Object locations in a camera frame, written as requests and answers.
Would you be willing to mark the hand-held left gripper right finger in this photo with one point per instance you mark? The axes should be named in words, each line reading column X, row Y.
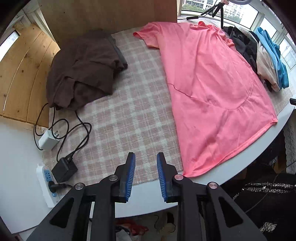
column 161, row 176

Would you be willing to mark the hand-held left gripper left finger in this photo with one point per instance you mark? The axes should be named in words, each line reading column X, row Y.
column 130, row 176

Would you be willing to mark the pink t-shirt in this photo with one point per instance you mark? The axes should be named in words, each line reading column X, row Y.
column 208, row 92

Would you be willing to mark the pile of unfolded clothes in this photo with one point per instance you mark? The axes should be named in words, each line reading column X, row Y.
column 272, row 53

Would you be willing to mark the red and white bag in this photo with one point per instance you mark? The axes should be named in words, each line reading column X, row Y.
column 131, row 228

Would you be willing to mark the pink plaid cloth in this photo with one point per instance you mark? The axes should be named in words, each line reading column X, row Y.
column 129, row 111

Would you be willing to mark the black power adapter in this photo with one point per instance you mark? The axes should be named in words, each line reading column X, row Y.
column 63, row 170

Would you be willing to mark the black plug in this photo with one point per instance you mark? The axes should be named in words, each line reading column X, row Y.
column 53, row 186

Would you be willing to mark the white power strip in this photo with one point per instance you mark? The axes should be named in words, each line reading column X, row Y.
column 42, row 178

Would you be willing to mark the white charger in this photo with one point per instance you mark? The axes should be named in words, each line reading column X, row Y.
column 47, row 140

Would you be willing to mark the person's black tweed clothing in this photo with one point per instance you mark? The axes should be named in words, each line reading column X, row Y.
column 266, row 208

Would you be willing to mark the folded grey garment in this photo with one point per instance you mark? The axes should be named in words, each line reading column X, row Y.
column 121, row 58

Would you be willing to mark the folded brown garment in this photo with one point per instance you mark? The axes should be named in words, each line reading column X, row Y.
column 78, row 69

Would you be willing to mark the white lace cloth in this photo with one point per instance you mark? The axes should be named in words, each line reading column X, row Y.
column 290, row 139

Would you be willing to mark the pine plank board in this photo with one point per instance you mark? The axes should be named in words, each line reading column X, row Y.
column 23, row 76

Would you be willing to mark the cream ribbed garment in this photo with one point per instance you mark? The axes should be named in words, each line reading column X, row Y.
column 266, row 67

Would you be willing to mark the oak laminate board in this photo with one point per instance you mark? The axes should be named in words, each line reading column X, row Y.
column 104, row 14

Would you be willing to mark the black tripod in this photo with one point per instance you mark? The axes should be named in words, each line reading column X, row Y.
column 222, row 18

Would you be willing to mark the white window frame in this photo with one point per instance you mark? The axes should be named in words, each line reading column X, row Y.
column 34, row 18

